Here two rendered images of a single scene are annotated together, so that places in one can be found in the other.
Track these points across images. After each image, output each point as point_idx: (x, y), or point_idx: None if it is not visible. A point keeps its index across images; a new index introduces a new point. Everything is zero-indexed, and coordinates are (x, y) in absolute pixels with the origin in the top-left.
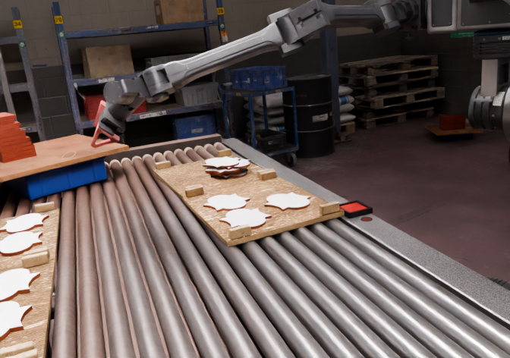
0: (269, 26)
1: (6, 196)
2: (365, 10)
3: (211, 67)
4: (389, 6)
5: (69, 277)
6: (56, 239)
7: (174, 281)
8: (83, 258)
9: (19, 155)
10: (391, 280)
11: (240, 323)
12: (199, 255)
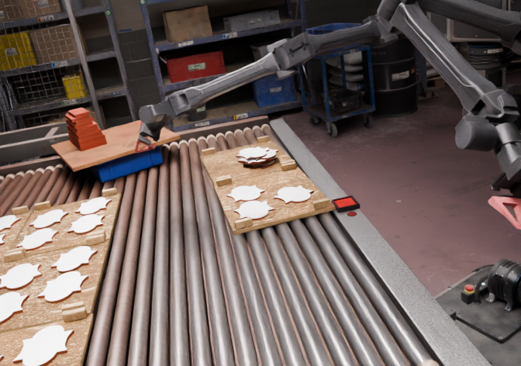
0: (266, 56)
1: (85, 177)
2: (357, 31)
3: (220, 91)
4: None
5: (118, 254)
6: (113, 222)
7: (188, 260)
8: (129, 238)
9: (93, 144)
10: (339, 271)
11: (220, 297)
12: (211, 241)
